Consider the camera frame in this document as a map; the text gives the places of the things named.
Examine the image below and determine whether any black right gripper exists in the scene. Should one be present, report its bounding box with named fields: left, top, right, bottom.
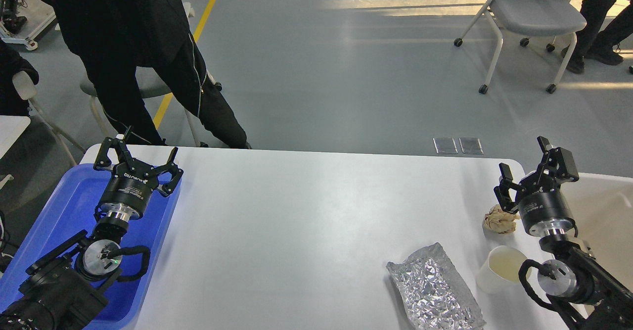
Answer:
left=494, top=136, right=580, bottom=237

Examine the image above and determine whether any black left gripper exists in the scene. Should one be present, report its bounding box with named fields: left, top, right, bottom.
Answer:
left=93, top=126, right=184, bottom=221

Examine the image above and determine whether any white paper cup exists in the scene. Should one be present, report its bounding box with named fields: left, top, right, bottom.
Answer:
left=476, top=246, right=528, bottom=294

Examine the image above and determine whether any robot base on cart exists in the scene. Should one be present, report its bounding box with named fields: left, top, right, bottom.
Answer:
left=0, top=0, right=56, bottom=51

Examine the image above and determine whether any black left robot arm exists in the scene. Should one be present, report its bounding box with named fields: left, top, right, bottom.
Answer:
left=1, top=138, right=183, bottom=330

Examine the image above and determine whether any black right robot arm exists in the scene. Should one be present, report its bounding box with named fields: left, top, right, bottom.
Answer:
left=494, top=136, right=633, bottom=330

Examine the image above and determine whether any crumpled brown paper ball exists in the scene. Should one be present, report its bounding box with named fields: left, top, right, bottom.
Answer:
left=482, top=204, right=520, bottom=235

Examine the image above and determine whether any right floor outlet plate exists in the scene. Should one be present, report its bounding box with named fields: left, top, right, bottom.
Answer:
left=459, top=138, right=484, bottom=155

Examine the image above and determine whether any floor outlet plate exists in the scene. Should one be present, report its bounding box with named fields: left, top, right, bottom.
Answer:
left=433, top=138, right=458, bottom=155
left=459, top=138, right=484, bottom=155

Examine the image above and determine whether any blue plastic tray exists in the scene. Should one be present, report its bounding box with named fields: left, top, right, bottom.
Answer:
left=0, top=164, right=181, bottom=330

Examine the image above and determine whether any white plastic bin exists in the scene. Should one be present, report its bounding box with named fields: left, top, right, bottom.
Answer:
left=561, top=173, right=633, bottom=289

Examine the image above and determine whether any grey chair behind person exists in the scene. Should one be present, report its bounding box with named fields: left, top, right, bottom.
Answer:
left=80, top=1, right=223, bottom=147

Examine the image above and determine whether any left floor outlet plate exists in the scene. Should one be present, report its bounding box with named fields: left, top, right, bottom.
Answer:
left=433, top=138, right=458, bottom=155

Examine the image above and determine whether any white side table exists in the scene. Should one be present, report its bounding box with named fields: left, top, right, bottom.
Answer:
left=0, top=115, right=31, bottom=158

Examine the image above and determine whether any person in black at left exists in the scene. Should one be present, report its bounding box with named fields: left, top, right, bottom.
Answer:
left=0, top=41, right=40, bottom=116

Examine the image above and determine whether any white chair at left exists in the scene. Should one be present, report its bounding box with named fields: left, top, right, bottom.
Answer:
left=12, top=71, right=86, bottom=166

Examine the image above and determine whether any person in black clothes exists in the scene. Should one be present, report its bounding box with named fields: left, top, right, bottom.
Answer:
left=41, top=0, right=250, bottom=149

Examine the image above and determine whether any silver foil bag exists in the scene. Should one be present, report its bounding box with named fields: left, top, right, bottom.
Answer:
left=386, top=242, right=486, bottom=330

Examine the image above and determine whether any grey white wheeled chair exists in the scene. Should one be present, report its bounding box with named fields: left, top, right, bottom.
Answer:
left=453, top=0, right=586, bottom=94

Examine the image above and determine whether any seated person at right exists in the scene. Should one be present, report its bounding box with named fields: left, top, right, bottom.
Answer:
left=567, top=0, right=633, bottom=74

